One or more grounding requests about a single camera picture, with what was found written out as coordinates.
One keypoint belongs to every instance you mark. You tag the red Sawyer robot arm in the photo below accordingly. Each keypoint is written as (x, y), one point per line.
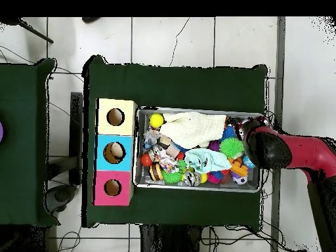
(307, 152)

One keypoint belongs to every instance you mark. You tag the shallow clear mesh bin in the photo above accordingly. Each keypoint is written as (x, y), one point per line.
(140, 123)

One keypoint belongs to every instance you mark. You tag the wooden three-hole sorting box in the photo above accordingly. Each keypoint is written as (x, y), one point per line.
(126, 162)

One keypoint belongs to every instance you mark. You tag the yellow ball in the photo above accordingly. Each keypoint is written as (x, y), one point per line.
(156, 120)

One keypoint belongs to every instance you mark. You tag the cream muslin cloth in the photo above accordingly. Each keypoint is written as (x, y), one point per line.
(191, 130)

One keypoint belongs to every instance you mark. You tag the red-orange ball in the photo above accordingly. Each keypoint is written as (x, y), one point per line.
(146, 160)

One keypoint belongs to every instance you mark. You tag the brown striped burger toy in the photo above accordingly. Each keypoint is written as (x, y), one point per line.
(156, 172)

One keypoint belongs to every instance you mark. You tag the mint green cloth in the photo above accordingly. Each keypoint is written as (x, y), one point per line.
(210, 160)

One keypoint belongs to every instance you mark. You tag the dark green tablecloth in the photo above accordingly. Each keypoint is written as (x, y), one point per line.
(23, 105)
(178, 86)

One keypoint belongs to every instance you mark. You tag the blue spiky ball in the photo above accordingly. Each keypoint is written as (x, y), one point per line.
(229, 132)

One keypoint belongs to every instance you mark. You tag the large green spiky ball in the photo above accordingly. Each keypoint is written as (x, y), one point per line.
(231, 147)

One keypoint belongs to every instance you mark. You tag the orange plastic toy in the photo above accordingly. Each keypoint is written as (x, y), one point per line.
(239, 168)

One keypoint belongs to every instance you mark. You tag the blue globe ball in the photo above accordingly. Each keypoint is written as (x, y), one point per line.
(247, 162)

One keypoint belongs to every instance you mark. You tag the small soccer ball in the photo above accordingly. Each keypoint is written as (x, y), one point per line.
(241, 180)

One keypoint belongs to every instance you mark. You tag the person's foot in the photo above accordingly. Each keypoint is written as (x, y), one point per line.
(91, 19)

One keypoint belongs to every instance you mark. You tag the black tripod leg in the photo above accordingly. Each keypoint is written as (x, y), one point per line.
(34, 32)

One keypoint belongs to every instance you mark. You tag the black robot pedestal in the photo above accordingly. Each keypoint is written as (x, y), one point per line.
(170, 240)

